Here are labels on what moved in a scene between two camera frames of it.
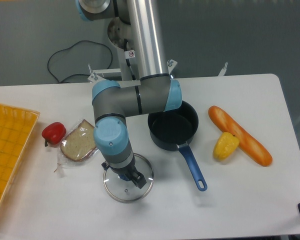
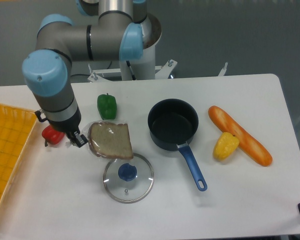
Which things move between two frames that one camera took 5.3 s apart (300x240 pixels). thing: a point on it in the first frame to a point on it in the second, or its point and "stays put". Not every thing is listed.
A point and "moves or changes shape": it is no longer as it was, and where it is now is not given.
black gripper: x=130 y=172 to x=70 y=127
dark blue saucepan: x=174 y=128 stays put
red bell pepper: x=53 y=133 stays put
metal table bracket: x=222 y=72 stays put
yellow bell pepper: x=226 y=145 stays put
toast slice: x=78 y=146 moves or changes shape
